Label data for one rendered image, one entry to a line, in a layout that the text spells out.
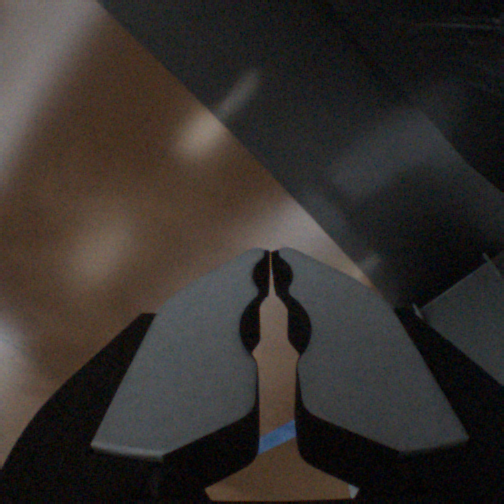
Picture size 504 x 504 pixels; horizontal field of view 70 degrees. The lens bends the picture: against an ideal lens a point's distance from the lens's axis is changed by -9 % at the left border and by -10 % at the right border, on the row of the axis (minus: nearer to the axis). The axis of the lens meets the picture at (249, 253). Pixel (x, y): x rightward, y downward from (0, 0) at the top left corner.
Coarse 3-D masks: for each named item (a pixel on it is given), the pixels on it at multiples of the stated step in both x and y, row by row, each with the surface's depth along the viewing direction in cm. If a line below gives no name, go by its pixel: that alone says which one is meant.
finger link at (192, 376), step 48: (192, 288) 10; (240, 288) 10; (192, 336) 8; (240, 336) 8; (144, 384) 7; (192, 384) 7; (240, 384) 7; (144, 432) 6; (192, 432) 6; (240, 432) 7
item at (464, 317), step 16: (496, 256) 107; (480, 272) 109; (496, 272) 102; (464, 288) 110; (480, 288) 105; (496, 288) 100; (416, 304) 118; (432, 304) 116; (448, 304) 111; (464, 304) 106; (480, 304) 102; (496, 304) 97; (432, 320) 112; (448, 320) 107; (464, 320) 103; (480, 320) 98; (496, 320) 94; (448, 336) 104; (464, 336) 99; (480, 336) 95; (496, 336) 91; (464, 352) 96; (480, 352) 92; (496, 352) 88; (496, 368) 86
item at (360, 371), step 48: (288, 288) 10; (336, 288) 10; (288, 336) 10; (336, 336) 8; (384, 336) 8; (336, 384) 7; (384, 384) 7; (432, 384) 7; (336, 432) 6; (384, 432) 6; (432, 432) 6
